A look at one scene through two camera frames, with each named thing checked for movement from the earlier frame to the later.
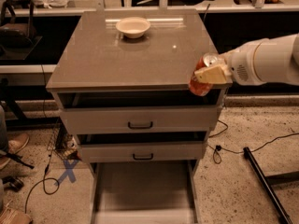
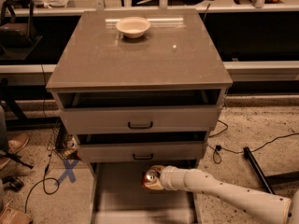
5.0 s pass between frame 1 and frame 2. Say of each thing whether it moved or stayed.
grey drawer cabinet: stayed
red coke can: moved
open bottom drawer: stayed
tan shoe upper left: stayed
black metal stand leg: stayed
